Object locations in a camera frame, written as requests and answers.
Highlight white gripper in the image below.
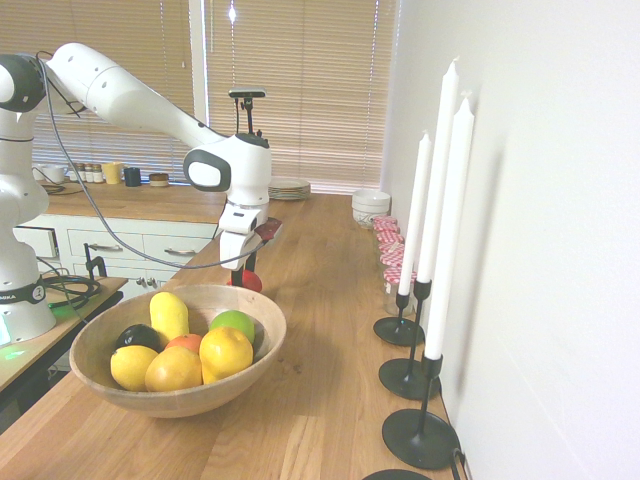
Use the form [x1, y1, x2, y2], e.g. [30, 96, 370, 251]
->
[216, 202, 265, 286]

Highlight red apple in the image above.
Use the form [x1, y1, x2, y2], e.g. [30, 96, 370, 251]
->
[227, 267, 264, 294]

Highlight green apple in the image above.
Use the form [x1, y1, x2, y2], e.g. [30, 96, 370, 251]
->
[208, 309, 257, 346]

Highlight round yellow-orange citrus fruit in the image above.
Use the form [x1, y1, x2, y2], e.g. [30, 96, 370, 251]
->
[198, 326, 255, 385]

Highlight stack of white plates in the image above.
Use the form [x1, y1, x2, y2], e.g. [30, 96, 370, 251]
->
[268, 178, 312, 202]

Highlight small orange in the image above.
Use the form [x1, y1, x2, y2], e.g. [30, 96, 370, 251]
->
[164, 333, 204, 354]

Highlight yellow grapefruit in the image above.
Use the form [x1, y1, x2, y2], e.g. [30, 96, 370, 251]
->
[144, 345, 204, 393]

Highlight white drawer cabinet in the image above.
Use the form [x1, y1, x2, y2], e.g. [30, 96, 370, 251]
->
[13, 213, 219, 301]

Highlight black plum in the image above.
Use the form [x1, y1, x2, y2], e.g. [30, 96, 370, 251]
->
[114, 323, 163, 353]

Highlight patterned white bowl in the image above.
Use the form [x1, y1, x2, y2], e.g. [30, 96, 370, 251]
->
[352, 207, 390, 231]

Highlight wooden fruit bowl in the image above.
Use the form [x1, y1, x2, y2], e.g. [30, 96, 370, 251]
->
[68, 283, 288, 420]

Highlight plain white bowl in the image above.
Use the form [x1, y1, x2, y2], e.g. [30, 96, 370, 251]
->
[350, 188, 392, 215]

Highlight round yellow lemon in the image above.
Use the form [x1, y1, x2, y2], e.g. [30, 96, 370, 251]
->
[109, 344, 160, 393]

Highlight black table clamp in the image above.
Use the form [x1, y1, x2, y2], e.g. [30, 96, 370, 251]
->
[82, 242, 109, 279]

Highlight short black candle holder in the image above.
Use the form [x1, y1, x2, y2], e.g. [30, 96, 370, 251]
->
[372, 292, 426, 347]

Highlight short white taper candle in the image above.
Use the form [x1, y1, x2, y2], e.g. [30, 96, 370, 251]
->
[397, 129, 432, 297]

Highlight wide wooden window blind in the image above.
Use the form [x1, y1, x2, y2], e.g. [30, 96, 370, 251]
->
[205, 0, 396, 194]

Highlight medium black candle holder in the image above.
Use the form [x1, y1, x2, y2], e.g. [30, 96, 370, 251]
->
[378, 278, 441, 401]

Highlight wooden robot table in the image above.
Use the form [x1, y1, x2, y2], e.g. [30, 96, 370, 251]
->
[0, 276, 126, 436]

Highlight medium white taper candle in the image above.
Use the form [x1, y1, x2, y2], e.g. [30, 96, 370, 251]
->
[423, 94, 475, 361]

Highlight white cup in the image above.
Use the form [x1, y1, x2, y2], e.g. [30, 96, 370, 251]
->
[32, 163, 69, 185]

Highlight tallest white taper candle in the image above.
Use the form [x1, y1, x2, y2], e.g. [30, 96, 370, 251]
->
[415, 57, 460, 285]

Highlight tall black candle holder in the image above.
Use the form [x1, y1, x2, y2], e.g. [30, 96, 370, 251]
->
[381, 349, 461, 471]

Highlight black round flat base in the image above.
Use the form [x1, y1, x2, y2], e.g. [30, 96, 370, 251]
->
[362, 468, 434, 480]

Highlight narrow wooden window blind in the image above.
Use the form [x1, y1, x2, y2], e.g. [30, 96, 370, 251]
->
[0, 0, 196, 171]

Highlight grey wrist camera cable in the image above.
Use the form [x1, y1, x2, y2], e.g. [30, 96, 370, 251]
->
[35, 51, 274, 271]

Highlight black camera stand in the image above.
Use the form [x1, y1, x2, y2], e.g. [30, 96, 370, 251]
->
[233, 97, 265, 139]

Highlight coiled black cables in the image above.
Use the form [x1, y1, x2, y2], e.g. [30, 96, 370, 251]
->
[37, 269, 104, 311]

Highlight black base power cable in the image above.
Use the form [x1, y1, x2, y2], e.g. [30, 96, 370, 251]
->
[447, 447, 471, 480]

